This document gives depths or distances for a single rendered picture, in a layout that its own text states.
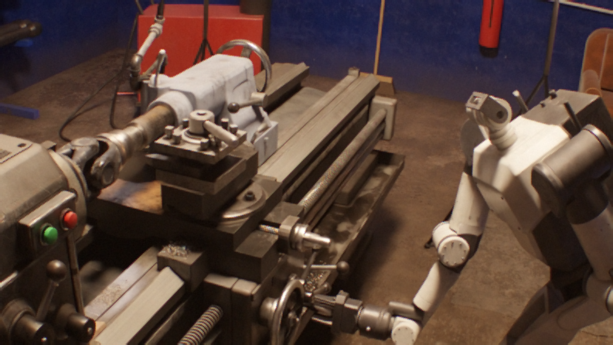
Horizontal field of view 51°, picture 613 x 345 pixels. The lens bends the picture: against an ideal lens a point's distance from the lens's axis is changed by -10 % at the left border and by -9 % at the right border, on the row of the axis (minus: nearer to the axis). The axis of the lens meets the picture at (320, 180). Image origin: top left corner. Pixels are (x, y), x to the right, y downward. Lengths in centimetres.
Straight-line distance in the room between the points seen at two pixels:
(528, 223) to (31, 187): 94
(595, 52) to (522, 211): 409
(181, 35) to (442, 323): 268
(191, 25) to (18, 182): 368
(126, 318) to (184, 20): 336
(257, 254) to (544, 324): 71
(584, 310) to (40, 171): 117
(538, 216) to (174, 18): 365
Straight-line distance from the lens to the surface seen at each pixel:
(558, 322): 162
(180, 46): 476
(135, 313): 158
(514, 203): 141
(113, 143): 169
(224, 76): 211
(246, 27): 467
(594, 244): 134
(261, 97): 222
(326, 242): 172
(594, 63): 546
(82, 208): 148
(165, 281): 168
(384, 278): 330
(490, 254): 363
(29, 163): 115
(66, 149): 162
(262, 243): 177
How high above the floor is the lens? 178
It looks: 25 degrees down
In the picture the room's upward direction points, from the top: 4 degrees clockwise
